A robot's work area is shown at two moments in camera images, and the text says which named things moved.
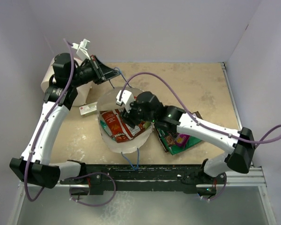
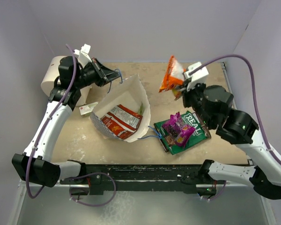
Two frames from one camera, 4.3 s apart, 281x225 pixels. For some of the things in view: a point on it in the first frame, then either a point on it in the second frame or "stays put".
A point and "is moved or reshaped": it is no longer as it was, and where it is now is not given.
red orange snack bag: [119, 130] is moved or reshaped
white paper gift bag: [107, 101] is moved or reshaped
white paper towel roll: [84, 91] stays put
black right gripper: [128, 118] → [185, 93]
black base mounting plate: [146, 177] stays put
